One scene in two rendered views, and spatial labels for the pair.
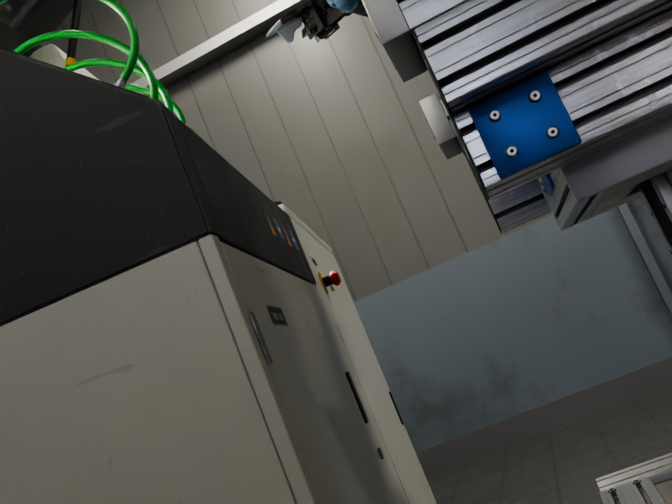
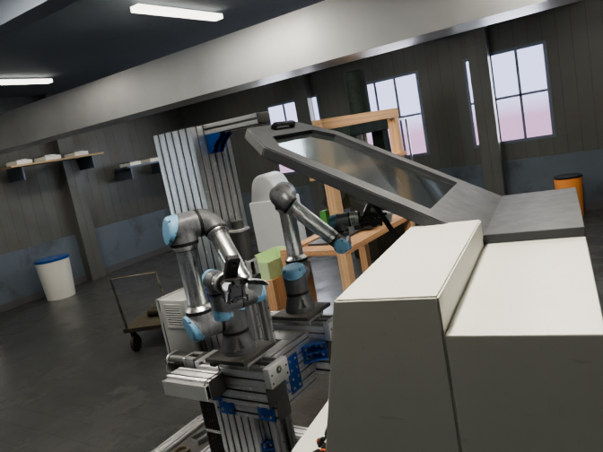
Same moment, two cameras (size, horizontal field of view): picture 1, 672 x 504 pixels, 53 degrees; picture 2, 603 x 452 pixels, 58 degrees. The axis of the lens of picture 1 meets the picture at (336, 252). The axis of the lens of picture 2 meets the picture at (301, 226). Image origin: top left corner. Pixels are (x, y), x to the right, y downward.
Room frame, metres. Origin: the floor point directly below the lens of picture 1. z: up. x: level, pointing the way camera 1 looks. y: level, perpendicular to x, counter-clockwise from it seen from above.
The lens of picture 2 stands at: (3.16, 0.75, 1.90)
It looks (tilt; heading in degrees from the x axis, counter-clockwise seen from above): 9 degrees down; 202
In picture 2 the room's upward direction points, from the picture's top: 11 degrees counter-clockwise
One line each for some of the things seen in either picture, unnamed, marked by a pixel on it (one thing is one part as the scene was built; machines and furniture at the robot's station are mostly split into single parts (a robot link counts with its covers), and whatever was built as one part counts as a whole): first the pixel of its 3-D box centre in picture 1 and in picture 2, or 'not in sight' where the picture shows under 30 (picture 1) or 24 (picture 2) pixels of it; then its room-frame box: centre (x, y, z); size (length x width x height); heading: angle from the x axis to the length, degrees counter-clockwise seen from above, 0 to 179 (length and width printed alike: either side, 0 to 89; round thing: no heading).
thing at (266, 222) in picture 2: not in sight; (276, 212); (-5.39, -3.12, 0.69); 0.75 x 0.61 x 1.39; 74
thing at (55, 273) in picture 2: not in sight; (56, 277); (-3.63, -6.55, 0.34); 0.57 x 0.56 x 0.68; 77
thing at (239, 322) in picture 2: not in sight; (231, 314); (1.19, -0.45, 1.20); 0.13 x 0.12 x 0.14; 141
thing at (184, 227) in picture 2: not in sight; (192, 276); (1.29, -0.53, 1.41); 0.15 x 0.12 x 0.55; 141
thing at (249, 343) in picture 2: not in sight; (237, 339); (1.18, -0.45, 1.09); 0.15 x 0.15 x 0.10
